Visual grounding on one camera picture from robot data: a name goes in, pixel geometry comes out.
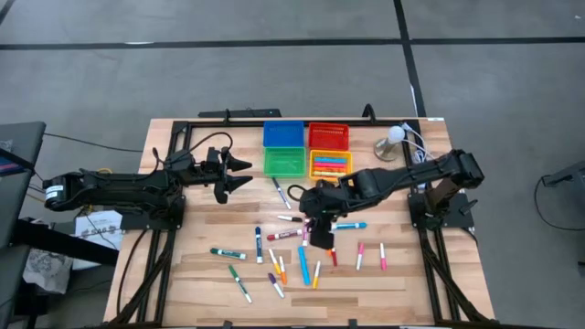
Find maroon Expo marker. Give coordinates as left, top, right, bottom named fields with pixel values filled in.
left=266, top=228, right=304, bottom=242

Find purple white marker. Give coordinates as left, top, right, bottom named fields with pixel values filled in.
left=267, top=271, right=286, bottom=300

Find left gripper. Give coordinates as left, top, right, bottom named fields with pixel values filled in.
left=189, top=145, right=254, bottom=206

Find black power strip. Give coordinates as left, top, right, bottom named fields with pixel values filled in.
left=197, top=108, right=282, bottom=119

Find green plastic basket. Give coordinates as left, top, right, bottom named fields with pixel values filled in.
left=262, top=146, right=307, bottom=179

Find red plastic basket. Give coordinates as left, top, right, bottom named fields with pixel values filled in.
left=307, top=122, right=351, bottom=153

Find blue plastic basket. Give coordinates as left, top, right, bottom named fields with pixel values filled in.
left=262, top=120, right=306, bottom=149

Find thin dark blue marker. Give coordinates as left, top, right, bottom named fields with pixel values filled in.
left=271, top=176, right=293, bottom=211

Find dark green Expo marker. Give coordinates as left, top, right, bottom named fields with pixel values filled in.
left=209, top=247, right=248, bottom=261

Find grey chair base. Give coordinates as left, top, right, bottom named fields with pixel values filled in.
left=541, top=159, right=585, bottom=188

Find white printed paper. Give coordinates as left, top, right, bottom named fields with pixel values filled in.
left=74, top=209, right=123, bottom=271

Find patterned grey cloth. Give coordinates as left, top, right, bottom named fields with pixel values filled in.
left=22, top=249, right=74, bottom=294

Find dark blue Expo marker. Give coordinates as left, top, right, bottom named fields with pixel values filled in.
left=254, top=226, right=264, bottom=265

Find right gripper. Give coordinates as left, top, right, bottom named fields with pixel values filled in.
left=300, top=180, right=354, bottom=250

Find dark grey side desk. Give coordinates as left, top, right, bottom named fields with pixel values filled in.
left=0, top=121, right=47, bottom=329

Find yellow plastic basket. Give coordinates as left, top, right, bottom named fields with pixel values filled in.
left=308, top=149, right=354, bottom=183

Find black floor bar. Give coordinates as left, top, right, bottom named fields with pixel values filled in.
left=11, top=218, right=121, bottom=267

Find thin green marker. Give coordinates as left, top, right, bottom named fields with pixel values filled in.
left=228, top=264, right=254, bottom=304

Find white lamp cable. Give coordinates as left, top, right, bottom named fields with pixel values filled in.
left=399, top=122, right=435, bottom=165

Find black floor cable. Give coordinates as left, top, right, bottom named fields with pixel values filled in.
left=533, top=175, right=585, bottom=232
left=44, top=132, right=144, bottom=154

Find brass lamp with white bulb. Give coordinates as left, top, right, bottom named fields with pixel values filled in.
left=373, top=125, right=407, bottom=163

